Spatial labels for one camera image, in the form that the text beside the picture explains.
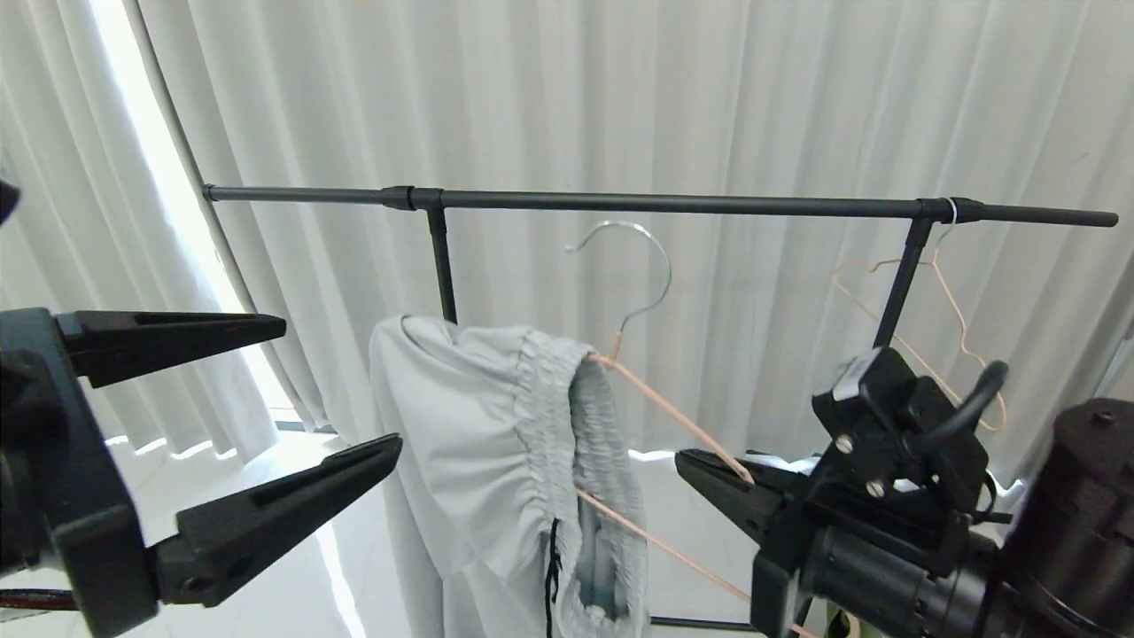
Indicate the black clothes rack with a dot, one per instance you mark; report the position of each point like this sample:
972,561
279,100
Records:
664,203

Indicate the white curtain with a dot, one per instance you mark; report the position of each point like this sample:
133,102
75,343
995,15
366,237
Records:
620,89
53,133

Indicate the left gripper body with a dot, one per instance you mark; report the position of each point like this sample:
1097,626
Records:
62,496

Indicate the pink clothes hanger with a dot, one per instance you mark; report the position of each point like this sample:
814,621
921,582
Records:
963,332
682,421

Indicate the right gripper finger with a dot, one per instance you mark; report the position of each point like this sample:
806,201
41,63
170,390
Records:
744,501

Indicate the pale grey shorts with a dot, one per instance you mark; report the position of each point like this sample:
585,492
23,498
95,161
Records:
469,443

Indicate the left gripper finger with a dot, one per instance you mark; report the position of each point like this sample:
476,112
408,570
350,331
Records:
151,341
266,523

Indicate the green garment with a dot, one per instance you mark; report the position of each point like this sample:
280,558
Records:
840,627

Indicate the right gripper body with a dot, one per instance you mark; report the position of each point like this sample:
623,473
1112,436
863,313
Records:
886,585

